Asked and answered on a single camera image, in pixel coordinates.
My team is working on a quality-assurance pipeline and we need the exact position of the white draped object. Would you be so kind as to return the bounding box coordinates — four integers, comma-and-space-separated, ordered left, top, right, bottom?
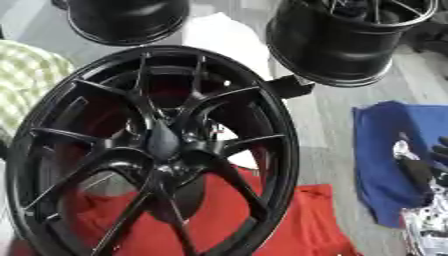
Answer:
180, 12, 275, 82

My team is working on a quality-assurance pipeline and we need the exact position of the green white checked cloth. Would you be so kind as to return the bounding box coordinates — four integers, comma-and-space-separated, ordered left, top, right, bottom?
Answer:
0, 39, 77, 145

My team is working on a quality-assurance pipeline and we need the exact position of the blue cloth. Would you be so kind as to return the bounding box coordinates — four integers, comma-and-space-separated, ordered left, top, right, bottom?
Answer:
350, 100, 448, 229

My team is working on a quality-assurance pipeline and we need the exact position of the black spoked wheel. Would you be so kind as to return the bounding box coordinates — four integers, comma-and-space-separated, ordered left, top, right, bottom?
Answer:
3, 44, 303, 256

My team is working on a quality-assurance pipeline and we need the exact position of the black wheel rim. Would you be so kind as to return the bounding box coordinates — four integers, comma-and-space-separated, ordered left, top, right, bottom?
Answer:
50, 0, 193, 47
264, 0, 441, 89

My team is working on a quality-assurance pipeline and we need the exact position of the black wheel support block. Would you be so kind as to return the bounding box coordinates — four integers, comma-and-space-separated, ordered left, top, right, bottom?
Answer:
260, 74, 317, 100

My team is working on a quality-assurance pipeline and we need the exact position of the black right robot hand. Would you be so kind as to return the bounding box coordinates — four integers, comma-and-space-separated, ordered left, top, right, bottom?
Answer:
390, 134, 448, 207

